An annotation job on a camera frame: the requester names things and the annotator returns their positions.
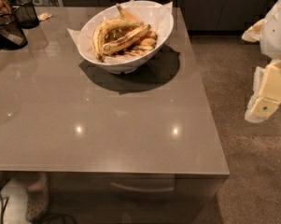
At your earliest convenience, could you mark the small paper packet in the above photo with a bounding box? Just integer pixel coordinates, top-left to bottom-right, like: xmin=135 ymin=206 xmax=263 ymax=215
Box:
xmin=37 ymin=12 xmax=52 ymax=21

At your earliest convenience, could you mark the black floor cable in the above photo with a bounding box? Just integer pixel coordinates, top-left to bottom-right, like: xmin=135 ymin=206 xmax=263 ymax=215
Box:
xmin=0 ymin=192 xmax=10 ymax=224

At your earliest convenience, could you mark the banana at bowl back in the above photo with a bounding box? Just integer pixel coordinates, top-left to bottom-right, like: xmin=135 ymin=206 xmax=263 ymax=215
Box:
xmin=116 ymin=3 xmax=141 ymax=23

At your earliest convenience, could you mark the curved yellow banana left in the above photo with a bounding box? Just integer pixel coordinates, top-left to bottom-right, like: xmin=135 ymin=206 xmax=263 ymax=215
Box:
xmin=92 ymin=18 xmax=139 ymax=62

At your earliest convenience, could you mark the black mesh pen cup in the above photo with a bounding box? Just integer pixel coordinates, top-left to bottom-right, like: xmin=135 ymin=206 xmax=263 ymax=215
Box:
xmin=10 ymin=0 xmax=39 ymax=29

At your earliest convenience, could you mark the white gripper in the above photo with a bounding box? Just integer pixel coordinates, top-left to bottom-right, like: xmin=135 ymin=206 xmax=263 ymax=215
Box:
xmin=242 ymin=0 xmax=281 ymax=123

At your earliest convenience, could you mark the black mesh tray basket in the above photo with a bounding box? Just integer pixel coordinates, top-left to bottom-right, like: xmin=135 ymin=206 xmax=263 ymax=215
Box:
xmin=0 ymin=14 xmax=28 ymax=49

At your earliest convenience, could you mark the small banana right lower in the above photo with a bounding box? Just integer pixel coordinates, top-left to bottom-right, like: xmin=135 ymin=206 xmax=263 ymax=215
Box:
xmin=136 ymin=37 xmax=157 ymax=47

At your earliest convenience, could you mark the white paper bowl liner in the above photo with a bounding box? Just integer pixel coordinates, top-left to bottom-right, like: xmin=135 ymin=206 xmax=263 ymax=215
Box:
xmin=66 ymin=0 xmax=174 ymax=65

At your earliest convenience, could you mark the small banana right upper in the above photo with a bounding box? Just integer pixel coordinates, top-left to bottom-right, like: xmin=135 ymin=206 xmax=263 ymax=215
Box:
xmin=145 ymin=31 xmax=158 ymax=39

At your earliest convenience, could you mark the small banana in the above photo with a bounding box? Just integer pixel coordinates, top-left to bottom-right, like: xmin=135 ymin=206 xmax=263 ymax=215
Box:
xmin=136 ymin=37 xmax=157 ymax=47
xmin=145 ymin=31 xmax=158 ymax=39

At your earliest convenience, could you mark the metal drawer handle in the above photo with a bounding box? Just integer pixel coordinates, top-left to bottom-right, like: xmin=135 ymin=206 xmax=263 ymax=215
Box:
xmin=110 ymin=182 xmax=175 ymax=193

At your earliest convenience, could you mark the white ceramic bowl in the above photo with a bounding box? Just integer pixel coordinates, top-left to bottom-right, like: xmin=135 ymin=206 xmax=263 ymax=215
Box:
xmin=77 ymin=0 xmax=175 ymax=75

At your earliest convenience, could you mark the long spotted yellow banana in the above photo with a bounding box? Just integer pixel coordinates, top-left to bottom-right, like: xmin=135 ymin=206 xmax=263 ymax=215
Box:
xmin=102 ymin=24 xmax=151 ymax=55

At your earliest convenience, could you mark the grey perforated clog shoe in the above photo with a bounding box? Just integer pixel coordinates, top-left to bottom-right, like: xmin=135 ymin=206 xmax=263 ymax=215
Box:
xmin=25 ymin=173 xmax=49 ymax=223

